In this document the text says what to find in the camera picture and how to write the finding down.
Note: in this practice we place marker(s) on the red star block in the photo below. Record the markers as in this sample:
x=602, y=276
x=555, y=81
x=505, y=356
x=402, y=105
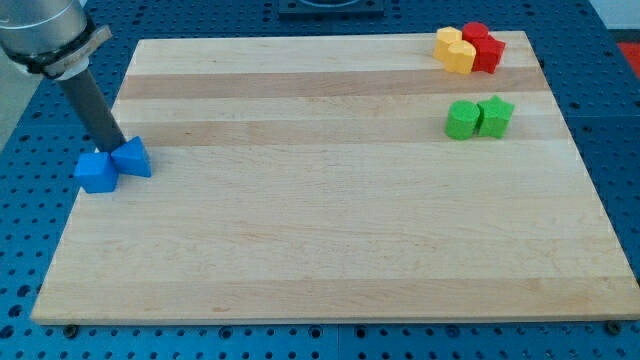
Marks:
x=489, y=53

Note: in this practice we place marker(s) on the blue cube block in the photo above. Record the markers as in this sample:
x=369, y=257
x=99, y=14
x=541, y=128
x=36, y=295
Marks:
x=96, y=172

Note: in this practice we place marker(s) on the green cylinder block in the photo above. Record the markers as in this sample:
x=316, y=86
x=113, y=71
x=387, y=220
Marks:
x=462, y=119

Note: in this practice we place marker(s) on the red cylinder block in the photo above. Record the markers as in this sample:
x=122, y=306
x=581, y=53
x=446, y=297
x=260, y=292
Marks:
x=474, y=31

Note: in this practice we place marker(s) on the green star block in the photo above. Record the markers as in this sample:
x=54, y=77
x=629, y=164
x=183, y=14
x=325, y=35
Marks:
x=495, y=116

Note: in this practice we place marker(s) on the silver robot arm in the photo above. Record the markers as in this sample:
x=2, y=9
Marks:
x=52, y=38

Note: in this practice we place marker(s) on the wooden board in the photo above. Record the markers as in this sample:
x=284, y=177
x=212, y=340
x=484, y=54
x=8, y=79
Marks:
x=310, y=180

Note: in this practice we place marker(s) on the yellow pentagon block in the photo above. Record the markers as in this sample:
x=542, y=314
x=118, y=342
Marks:
x=444, y=38

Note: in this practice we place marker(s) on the blue triangle block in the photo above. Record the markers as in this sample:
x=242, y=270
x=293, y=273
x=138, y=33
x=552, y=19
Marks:
x=132, y=158

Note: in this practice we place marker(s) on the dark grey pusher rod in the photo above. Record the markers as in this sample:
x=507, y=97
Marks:
x=88, y=101

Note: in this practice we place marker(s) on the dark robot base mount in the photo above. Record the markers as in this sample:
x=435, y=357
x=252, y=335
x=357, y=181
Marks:
x=332, y=8

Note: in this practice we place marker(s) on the yellow heart block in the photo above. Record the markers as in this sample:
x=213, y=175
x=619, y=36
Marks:
x=460, y=57

